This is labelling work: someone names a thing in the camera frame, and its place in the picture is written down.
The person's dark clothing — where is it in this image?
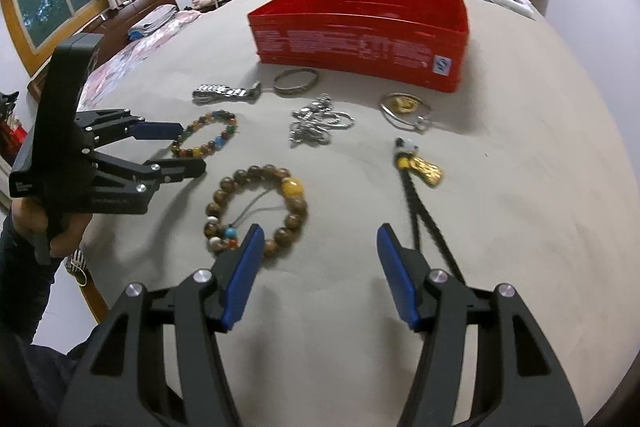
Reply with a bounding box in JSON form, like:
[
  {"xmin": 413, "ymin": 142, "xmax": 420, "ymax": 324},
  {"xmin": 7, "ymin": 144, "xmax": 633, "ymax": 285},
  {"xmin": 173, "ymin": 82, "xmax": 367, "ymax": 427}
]
[{"xmin": 0, "ymin": 342, "xmax": 96, "ymax": 427}]

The person's left hand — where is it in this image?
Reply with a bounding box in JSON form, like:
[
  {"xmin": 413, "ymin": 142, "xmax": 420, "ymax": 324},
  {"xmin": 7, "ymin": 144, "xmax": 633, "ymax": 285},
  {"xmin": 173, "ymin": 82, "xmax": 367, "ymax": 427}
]
[{"xmin": 11, "ymin": 197, "xmax": 93, "ymax": 258}]

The brown stone bead bracelet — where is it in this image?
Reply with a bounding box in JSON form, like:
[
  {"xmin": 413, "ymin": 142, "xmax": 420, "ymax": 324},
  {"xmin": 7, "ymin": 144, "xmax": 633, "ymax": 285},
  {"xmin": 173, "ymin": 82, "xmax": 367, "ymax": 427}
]
[{"xmin": 204, "ymin": 164, "xmax": 309, "ymax": 258}]

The silver metal watch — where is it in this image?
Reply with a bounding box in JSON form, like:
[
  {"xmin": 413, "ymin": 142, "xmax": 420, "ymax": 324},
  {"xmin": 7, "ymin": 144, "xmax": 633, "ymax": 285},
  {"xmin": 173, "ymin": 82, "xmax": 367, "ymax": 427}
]
[{"xmin": 192, "ymin": 81, "xmax": 263, "ymax": 105}]

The silver bangle with gold charm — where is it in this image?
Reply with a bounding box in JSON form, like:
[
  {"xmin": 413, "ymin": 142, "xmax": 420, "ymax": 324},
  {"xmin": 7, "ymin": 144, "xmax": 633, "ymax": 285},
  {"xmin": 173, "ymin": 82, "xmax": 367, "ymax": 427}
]
[{"xmin": 379, "ymin": 92, "xmax": 433, "ymax": 135}]

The person's left forearm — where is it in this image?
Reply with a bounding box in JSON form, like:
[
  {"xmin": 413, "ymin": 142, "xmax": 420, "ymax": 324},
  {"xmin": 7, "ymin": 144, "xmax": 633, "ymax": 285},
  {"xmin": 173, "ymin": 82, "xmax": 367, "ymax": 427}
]
[{"xmin": 0, "ymin": 212, "xmax": 66, "ymax": 348}]

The floral bed blanket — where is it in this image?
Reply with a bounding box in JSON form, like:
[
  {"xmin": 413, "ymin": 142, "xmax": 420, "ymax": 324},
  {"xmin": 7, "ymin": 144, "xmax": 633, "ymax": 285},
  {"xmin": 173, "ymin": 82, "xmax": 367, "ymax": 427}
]
[{"xmin": 80, "ymin": 4, "xmax": 206, "ymax": 108}]

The red plastic box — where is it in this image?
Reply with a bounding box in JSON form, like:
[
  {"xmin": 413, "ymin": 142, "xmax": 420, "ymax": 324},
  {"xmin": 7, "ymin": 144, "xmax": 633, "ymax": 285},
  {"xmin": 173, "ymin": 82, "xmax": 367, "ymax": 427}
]
[{"xmin": 247, "ymin": 0, "xmax": 472, "ymax": 94}]

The gold pendant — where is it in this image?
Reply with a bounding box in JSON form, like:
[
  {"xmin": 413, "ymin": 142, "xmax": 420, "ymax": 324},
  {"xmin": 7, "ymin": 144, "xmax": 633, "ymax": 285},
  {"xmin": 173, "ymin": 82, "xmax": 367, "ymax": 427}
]
[{"xmin": 394, "ymin": 137, "xmax": 468, "ymax": 288}]

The plain metal bangle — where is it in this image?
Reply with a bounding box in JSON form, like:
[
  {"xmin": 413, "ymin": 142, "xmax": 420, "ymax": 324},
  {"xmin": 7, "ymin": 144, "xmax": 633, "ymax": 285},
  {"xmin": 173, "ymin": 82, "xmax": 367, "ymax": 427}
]
[{"xmin": 273, "ymin": 68, "xmax": 321, "ymax": 96}]

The multicolour bead bracelet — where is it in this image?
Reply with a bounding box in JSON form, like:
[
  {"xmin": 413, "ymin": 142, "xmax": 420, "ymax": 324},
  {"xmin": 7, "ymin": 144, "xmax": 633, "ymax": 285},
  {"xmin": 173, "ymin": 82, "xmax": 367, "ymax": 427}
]
[{"xmin": 170, "ymin": 109, "xmax": 240, "ymax": 159}]

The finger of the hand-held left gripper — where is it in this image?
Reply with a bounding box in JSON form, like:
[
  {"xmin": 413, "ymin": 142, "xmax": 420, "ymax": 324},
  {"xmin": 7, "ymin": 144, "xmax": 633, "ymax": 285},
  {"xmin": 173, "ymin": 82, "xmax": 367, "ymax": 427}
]
[
  {"xmin": 75, "ymin": 108, "xmax": 187, "ymax": 148},
  {"xmin": 85, "ymin": 148, "xmax": 207, "ymax": 198}
]

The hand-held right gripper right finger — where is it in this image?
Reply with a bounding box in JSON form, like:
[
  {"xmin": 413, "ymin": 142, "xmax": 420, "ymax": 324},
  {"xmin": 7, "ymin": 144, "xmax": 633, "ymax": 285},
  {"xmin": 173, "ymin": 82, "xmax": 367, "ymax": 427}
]
[{"xmin": 376, "ymin": 223, "xmax": 586, "ymax": 427}]

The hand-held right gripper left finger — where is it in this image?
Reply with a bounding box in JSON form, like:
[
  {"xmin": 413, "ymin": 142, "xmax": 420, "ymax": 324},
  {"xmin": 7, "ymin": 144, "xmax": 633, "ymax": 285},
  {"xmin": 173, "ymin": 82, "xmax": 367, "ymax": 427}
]
[{"xmin": 57, "ymin": 223, "xmax": 266, "ymax": 427}]

